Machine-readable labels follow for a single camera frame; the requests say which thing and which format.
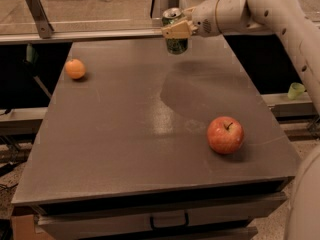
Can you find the orange fruit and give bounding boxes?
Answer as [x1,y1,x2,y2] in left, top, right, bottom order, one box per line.
[65,59,86,80]

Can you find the red apple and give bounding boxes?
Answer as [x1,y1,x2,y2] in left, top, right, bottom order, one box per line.
[207,116,244,155]

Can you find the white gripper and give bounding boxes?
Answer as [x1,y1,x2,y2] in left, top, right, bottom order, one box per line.
[161,0,220,39]

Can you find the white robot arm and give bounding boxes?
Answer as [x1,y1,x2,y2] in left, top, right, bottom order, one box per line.
[161,0,320,240]

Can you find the horizontal metal rail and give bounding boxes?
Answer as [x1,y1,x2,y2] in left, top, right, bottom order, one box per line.
[0,28,162,45]

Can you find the small green cup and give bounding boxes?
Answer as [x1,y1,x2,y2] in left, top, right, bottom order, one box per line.
[287,82,305,100]

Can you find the grey drawer with black handle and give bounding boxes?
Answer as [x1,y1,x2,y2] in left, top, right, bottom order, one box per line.
[38,192,287,240]

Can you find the green soda can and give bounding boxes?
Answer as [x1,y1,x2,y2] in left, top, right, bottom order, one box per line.
[162,7,188,55]

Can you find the left metal rail bracket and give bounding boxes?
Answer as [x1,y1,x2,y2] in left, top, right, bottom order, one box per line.
[25,0,54,39]

